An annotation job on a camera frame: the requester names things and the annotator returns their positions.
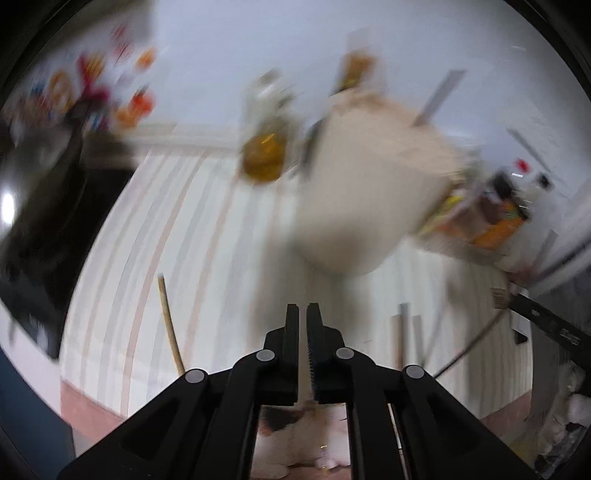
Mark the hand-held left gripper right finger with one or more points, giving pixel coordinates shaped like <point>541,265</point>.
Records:
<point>313,360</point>

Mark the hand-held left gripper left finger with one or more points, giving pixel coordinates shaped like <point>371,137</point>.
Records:
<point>292,341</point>

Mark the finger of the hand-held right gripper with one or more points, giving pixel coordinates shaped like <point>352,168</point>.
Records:
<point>531,308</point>

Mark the dark chopstick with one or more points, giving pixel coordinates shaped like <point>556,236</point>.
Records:
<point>466,348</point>

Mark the wooden chopstick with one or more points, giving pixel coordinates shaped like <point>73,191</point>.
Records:
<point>170,323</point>

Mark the cream utensil holder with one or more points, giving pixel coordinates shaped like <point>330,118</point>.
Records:
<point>369,194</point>

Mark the brown card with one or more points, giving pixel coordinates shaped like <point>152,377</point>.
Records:
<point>498,297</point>

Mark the orange packet with white label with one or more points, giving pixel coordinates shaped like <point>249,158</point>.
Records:
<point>501,228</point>

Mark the clear plastic organizer bin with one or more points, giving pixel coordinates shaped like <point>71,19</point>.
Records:
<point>461,249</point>

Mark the cooking oil bottle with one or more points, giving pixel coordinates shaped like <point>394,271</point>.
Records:
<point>263,157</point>

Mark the black glass cooktop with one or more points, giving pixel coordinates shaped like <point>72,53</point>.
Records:
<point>37,258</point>

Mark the brown capped bottle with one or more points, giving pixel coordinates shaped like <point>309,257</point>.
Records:
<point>355,69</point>

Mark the colourful wall stickers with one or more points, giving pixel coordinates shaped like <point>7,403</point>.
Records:
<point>60,87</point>

